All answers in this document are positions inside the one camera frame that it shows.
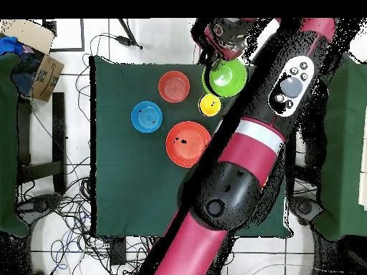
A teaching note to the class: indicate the black chair frame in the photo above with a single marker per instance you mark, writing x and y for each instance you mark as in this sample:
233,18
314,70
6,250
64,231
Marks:
58,129

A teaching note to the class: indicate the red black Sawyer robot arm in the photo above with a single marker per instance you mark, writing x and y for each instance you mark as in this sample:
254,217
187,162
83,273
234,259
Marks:
246,149

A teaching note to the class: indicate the yellow plastic cup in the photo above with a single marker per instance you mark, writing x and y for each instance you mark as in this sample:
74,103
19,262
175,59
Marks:
210,105

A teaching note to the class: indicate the green plastic bowl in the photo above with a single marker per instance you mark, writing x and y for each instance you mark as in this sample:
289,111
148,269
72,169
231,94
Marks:
228,78

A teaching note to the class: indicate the small orange-red ringed bowl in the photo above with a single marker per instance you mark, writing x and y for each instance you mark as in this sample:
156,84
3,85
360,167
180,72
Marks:
174,86

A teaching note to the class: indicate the dark green table cloth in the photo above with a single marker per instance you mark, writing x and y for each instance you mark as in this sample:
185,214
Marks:
129,186

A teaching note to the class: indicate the black metal frame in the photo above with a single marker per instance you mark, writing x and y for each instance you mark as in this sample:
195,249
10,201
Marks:
83,34

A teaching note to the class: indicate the small black power box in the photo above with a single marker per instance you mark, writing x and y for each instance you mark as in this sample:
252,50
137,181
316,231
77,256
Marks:
118,250

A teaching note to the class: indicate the black tripod leg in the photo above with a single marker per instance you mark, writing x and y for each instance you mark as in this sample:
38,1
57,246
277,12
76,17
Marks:
129,32

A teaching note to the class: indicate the small blue plastic bowl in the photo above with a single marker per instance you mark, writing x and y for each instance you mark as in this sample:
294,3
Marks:
146,117

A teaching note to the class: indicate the wide orange-red shallow bowl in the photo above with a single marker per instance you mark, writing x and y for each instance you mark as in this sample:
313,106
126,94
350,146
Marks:
185,149

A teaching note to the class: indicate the blue cloth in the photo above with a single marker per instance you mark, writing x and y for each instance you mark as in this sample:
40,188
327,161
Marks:
10,45

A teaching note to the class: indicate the black rounded floor base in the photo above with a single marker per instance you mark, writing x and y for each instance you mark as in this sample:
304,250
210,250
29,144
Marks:
40,204
305,208

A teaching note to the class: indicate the green cloth covered table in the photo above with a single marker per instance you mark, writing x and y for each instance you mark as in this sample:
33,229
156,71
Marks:
347,143
7,143

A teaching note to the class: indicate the brown cardboard box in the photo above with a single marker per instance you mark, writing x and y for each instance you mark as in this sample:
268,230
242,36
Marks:
47,77

